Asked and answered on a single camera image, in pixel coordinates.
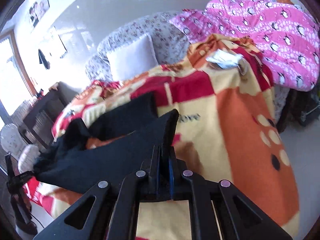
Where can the red orange yellow blanket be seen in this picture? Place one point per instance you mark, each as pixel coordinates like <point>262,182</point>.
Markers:
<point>226,128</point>

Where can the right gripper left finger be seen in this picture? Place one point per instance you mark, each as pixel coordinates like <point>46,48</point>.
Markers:
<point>105,212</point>

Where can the wall photo poster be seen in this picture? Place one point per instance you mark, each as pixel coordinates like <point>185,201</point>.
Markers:
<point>37,10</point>

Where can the pink penguin quilt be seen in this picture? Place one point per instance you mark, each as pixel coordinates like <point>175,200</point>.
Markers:
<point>286,35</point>

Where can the white face mask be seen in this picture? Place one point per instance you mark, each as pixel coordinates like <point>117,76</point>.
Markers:
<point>224,59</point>

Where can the white square pillow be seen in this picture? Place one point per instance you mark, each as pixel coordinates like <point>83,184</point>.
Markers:
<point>130,60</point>

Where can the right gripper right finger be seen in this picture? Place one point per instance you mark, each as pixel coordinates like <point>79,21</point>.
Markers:
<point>218,210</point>

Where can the dark hanging cloth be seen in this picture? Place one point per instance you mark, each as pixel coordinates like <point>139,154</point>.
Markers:
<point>43,60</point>

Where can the dark wooden desk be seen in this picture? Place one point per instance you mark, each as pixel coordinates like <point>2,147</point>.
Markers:
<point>36,127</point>

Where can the black pants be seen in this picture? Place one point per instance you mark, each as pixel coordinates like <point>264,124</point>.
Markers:
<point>114,146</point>

